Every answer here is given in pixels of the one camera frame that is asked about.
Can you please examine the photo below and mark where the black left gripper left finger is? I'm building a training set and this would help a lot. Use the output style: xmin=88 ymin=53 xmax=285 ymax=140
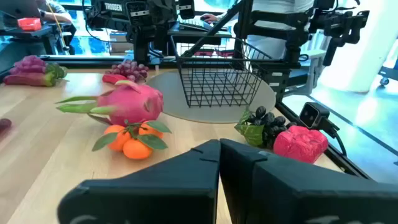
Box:
xmin=57 ymin=139 xmax=221 ymax=224

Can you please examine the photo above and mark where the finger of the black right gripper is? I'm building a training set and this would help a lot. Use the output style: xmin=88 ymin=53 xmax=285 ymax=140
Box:
xmin=141 ymin=29 xmax=150 ymax=65
xmin=134 ymin=29 xmax=142 ymax=65

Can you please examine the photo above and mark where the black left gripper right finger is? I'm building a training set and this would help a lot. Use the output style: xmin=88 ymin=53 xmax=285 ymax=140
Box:
xmin=220 ymin=138 xmax=398 ymax=224

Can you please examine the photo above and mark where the dark red grape bunch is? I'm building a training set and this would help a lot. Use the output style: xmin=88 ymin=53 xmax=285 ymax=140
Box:
xmin=0 ymin=118 xmax=12 ymax=134
xmin=105 ymin=59 xmax=150 ymax=83

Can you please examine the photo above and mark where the mandarin cluster with green leaves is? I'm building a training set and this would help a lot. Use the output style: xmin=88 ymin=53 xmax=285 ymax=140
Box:
xmin=91 ymin=119 xmax=172 ymax=161

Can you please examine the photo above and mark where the pink dragon fruit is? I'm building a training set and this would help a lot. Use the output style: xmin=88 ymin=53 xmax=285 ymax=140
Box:
xmin=55 ymin=79 xmax=165 ymax=127

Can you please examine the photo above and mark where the black grape bunch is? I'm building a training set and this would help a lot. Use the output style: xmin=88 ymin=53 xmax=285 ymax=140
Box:
xmin=234 ymin=105 xmax=298 ymax=149

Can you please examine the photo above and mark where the black wire basket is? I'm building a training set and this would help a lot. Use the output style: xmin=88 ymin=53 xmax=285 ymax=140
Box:
xmin=170 ymin=34 xmax=273 ymax=109

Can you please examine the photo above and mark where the long red vegetable green end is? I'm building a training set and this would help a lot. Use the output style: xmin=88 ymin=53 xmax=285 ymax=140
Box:
xmin=2 ymin=72 xmax=57 ymax=88

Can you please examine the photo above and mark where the cardboard box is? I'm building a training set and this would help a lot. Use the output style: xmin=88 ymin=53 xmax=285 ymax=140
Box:
xmin=108 ymin=30 xmax=134 ymax=54

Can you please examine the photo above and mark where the black keyboard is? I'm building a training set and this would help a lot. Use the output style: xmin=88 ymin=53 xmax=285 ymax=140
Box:
xmin=178 ymin=18 xmax=229 ymax=32

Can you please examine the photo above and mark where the black desk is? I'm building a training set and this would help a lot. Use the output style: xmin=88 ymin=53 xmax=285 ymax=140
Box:
xmin=0 ymin=23 xmax=77 ymax=56
xmin=167 ymin=26 xmax=233 ymax=46

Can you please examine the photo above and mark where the round beige placemat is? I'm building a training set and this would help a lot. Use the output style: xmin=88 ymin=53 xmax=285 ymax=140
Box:
xmin=145 ymin=68 xmax=277 ymax=124

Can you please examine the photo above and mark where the person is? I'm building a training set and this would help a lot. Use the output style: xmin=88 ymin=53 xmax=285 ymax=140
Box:
xmin=200 ymin=0 xmax=315 ymax=60
xmin=35 ymin=0 xmax=77 ymax=24

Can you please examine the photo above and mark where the pink grape bunch green leaf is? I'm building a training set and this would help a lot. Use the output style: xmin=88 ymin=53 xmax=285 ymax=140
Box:
xmin=8 ymin=55 xmax=68 ymax=79

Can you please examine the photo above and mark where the small red box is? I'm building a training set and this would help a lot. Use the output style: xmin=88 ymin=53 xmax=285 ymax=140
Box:
xmin=17 ymin=17 xmax=42 ymax=32

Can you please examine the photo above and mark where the dark laptop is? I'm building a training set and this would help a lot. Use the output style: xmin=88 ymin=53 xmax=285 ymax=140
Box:
xmin=0 ymin=0 xmax=43 ymax=20

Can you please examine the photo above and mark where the white chair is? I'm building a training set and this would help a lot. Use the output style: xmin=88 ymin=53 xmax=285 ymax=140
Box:
xmin=297 ymin=30 xmax=327 ymax=96

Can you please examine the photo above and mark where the blue cart with caster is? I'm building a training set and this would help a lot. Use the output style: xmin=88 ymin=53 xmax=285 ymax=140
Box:
xmin=377 ymin=57 xmax=398 ymax=87

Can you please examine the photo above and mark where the black camera cable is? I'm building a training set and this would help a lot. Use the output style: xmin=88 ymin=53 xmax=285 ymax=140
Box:
xmin=334 ymin=130 xmax=348 ymax=156

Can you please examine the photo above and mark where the small black table camera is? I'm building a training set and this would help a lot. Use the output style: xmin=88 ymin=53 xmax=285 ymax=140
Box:
xmin=298 ymin=101 xmax=340 ymax=138

